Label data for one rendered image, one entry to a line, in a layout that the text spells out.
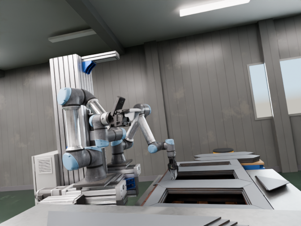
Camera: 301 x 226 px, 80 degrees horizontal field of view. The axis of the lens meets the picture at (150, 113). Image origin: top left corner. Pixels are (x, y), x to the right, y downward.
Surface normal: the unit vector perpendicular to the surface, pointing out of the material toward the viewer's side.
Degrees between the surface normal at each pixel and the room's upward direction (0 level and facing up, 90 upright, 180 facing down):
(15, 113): 90
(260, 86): 90
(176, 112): 90
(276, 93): 90
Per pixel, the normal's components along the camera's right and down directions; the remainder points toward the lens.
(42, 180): -0.15, -0.04
